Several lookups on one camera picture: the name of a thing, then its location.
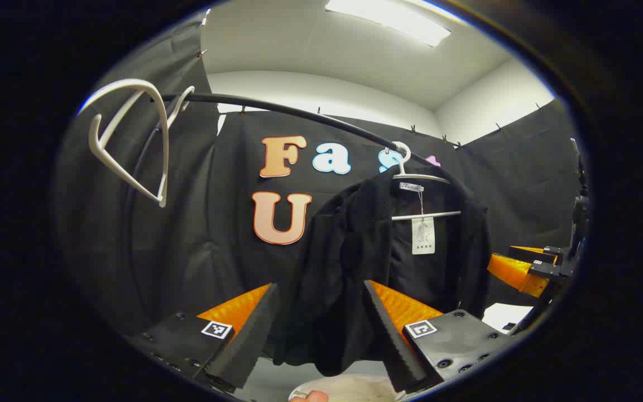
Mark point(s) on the white hanger with crossbar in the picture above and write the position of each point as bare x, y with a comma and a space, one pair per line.
425, 215

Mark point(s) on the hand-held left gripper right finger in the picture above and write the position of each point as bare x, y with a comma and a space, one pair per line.
391, 340

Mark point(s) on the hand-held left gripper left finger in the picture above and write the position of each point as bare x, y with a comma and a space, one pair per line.
246, 340

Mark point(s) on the white laundry hamper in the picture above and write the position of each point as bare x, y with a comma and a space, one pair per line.
355, 388

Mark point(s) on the black backdrop cloth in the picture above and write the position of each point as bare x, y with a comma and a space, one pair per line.
187, 223

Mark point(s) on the large ceiling light panel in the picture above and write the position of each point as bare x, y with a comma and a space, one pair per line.
388, 17

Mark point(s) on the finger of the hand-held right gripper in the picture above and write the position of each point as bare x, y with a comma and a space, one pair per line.
531, 249
514, 273

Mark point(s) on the white paper price tag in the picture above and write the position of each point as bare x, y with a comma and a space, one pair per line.
423, 237

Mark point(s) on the black knit garment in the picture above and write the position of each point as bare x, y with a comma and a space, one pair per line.
344, 262

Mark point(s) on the white empty clothes hanger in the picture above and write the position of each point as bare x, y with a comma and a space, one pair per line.
163, 151

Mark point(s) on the black clothes rack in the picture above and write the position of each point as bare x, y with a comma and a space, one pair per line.
277, 107

